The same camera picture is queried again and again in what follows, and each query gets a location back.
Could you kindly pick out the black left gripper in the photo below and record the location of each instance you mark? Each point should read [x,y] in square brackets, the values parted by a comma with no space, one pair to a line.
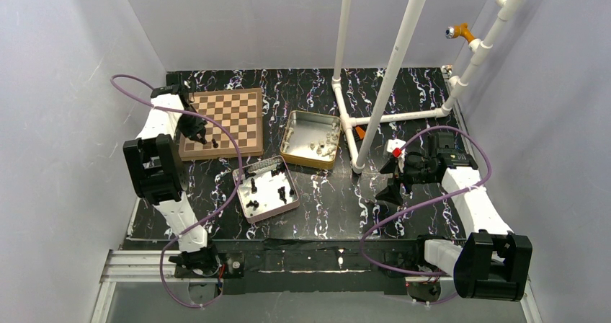
[194,125]

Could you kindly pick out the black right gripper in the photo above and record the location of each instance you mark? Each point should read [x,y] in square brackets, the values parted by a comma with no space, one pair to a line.
[403,171]

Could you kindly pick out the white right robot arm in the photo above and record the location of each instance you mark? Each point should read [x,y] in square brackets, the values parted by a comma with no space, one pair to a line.
[493,263]

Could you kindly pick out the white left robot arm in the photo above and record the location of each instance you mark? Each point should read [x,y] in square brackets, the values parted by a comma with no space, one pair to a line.
[156,169]

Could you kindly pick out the wooden chess board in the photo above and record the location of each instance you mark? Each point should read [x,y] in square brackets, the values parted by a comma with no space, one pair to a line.
[240,112]

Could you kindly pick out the white chess pieces cluster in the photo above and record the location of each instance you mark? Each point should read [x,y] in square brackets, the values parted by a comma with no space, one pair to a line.
[324,139]

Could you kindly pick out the black chess bishop piece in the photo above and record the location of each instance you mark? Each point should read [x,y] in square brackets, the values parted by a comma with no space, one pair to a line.
[282,194]

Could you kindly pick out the gold-rimmed tin tray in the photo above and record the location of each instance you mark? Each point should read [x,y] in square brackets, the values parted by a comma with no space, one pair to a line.
[294,145]

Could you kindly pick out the pink-rimmed silver tin tray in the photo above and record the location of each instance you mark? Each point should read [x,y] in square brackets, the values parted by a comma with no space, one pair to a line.
[269,203]

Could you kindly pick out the orange pipe clip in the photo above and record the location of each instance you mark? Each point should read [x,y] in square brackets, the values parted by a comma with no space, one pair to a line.
[461,30]

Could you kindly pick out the white PVC pipe frame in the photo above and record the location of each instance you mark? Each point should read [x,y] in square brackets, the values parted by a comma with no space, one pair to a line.
[480,49]

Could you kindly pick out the orange-handled hex key set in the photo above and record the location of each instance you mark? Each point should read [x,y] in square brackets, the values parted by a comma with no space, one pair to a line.
[359,133]

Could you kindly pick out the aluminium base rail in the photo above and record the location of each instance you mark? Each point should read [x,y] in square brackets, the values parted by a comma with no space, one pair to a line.
[330,285]

